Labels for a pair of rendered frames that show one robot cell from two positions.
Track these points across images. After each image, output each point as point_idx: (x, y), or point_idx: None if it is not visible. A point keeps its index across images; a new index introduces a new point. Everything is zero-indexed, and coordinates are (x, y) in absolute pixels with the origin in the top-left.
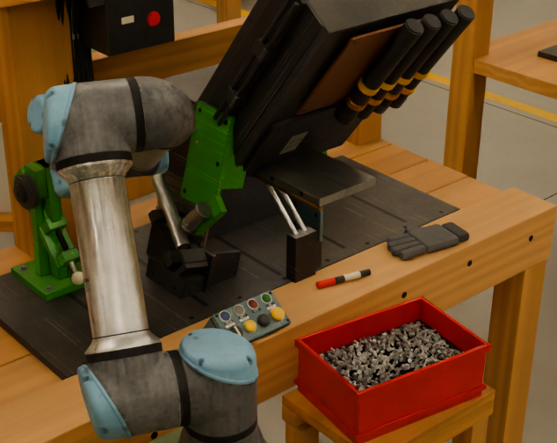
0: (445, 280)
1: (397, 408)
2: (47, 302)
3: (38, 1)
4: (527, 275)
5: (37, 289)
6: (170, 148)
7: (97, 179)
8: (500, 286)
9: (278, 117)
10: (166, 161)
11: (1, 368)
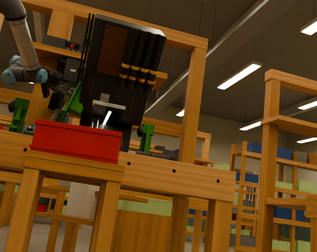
0: (157, 171)
1: (58, 141)
2: None
3: (51, 65)
4: (218, 204)
5: None
6: (11, 20)
7: None
8: (208, 216)
9: (90, 73)
10: (40, 73)
11: None
